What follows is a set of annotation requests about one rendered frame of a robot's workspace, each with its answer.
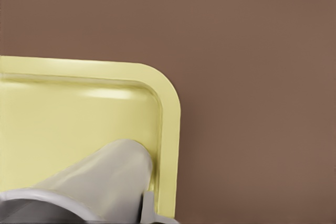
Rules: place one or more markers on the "white IKEA cup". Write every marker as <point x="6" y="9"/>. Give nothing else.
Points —
<point x="105" y="176"/>

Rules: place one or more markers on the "pale yellow plastic tray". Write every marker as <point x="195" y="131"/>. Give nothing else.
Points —
<point x="65" y="119"/>

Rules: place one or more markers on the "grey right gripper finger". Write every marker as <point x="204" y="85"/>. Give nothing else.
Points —
<point x="149" y="209"/>

